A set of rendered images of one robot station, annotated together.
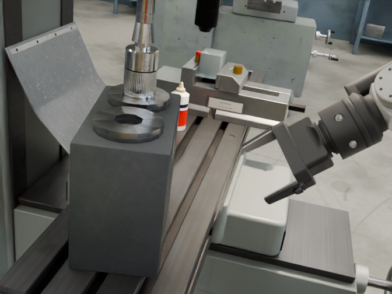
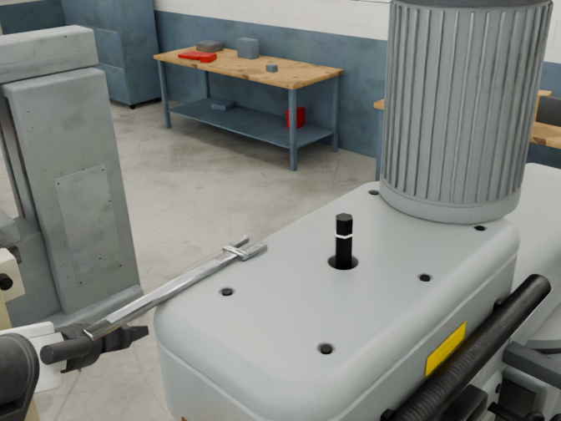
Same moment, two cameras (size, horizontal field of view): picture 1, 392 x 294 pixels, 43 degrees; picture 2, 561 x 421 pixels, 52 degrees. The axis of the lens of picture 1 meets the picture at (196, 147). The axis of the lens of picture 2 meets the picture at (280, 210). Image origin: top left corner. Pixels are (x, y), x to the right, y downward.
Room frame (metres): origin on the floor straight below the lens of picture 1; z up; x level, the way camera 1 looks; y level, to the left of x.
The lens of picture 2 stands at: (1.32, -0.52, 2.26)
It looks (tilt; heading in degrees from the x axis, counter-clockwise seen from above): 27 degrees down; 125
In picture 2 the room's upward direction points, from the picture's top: 2 degrees counter-clockwise
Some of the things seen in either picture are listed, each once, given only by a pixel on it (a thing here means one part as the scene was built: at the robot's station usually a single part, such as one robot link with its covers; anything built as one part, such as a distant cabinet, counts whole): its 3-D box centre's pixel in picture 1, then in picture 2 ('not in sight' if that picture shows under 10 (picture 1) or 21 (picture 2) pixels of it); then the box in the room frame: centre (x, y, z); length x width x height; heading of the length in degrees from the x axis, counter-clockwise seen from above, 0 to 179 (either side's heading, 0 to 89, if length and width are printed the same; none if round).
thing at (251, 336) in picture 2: not in sight; (349, 309); (1.05, 0.03, 1.81); 0.47 x 0.26 x 0.16; 80
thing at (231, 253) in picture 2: not in sight; (181, 282); (0.91, -0.13, 1.89); 0.24 x 0.04 x 0.01; 82
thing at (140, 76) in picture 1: (140, 74); not in sight; (0.68, 0.09, 1.19); 0.05 x 0.05 x 0.06
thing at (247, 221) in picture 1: (185, 181); not in sight; (1.05, 0.01, 0.83); 0.50 x 0.35 x 0.12; 80
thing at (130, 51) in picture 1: (142, 51); not in sight; (0.68, 0.09, 1.23); 0.05 x 0.05 x 0.01
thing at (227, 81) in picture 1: (233, 77); not in sight; (1.19, -0.07, 1.06); 0.12 x 0.06 x 0.04; 168
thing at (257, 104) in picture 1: (220, 88); not in sight; (1.20, -0.04, 1.02); 0.35 x 0.15 x 0.11; 78
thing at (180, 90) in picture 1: (179, 105); not in sight; (1.04, 0.05, 1.02); 0.04 x 0.04 x 0.11
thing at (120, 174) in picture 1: (129, 170); not in sight; (0.63, 0.09, 1.07); 0.22 x 0.12 x 0.20; 2
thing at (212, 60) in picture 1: (212, 63); not in sight; (1.20, -0.01, 1.08); 0.06 x 0.05 x 0.06; 168
